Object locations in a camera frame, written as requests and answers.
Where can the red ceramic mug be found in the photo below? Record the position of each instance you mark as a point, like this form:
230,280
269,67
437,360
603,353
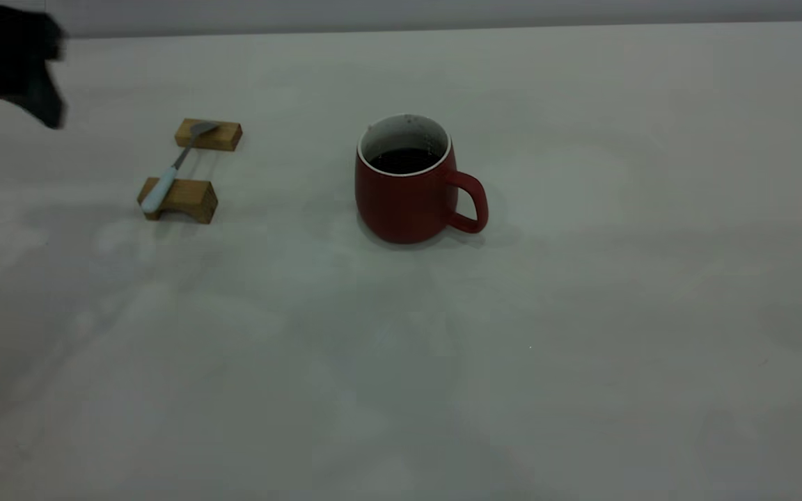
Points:
401,205

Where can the arched wooden block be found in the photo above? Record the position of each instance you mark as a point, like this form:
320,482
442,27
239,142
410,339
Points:
192,198

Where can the flat wooden block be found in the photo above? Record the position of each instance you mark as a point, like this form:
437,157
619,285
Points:
223,137

